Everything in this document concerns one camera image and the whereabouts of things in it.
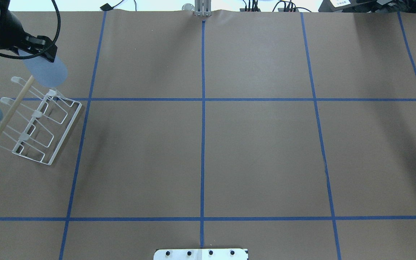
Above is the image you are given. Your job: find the black camera cable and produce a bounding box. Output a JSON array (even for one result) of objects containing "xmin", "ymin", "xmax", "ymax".
[{"xmin": 0, "ymin": 0, "xmax": 61, "ymax": 60}]

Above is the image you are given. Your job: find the white wire cup holder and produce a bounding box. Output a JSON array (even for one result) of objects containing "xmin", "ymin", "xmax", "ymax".
[{"xmin": 0, "ymin": 76, "xmax": 83, "ymax": 165}]

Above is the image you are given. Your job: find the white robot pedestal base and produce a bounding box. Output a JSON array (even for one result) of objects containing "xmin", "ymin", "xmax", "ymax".
[{"xmin": 153, "ymin": 248, "xmax": 249, "ymax": 260}]

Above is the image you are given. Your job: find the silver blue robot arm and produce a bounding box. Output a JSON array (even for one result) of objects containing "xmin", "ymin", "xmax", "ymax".
[{"xmin": 0, "ymin": 0, "xmax": 67, "ymax": 87}]

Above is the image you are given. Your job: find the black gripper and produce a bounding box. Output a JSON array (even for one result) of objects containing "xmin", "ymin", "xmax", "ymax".
[{"xmin": 11, "ymin": 34, "xmax": 57, "ymax": 62}]

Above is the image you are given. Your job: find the small black sensor puck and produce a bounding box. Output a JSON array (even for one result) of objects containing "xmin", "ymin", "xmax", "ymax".
[{"xmin": 100, "ymin": 3, "xmax": 114, "ymax": 12}]

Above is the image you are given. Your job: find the blue plastic cup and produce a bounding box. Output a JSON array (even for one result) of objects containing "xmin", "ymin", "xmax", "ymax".
[{"xmin": 22, "ymin": 56, "xmax": 68, "ymax": 88}]

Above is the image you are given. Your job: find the aluminium frame post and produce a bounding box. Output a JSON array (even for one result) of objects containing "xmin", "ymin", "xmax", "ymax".
[{"xmin": 194, "ymin": 0, "xmax": 212, "ymax": 17}]

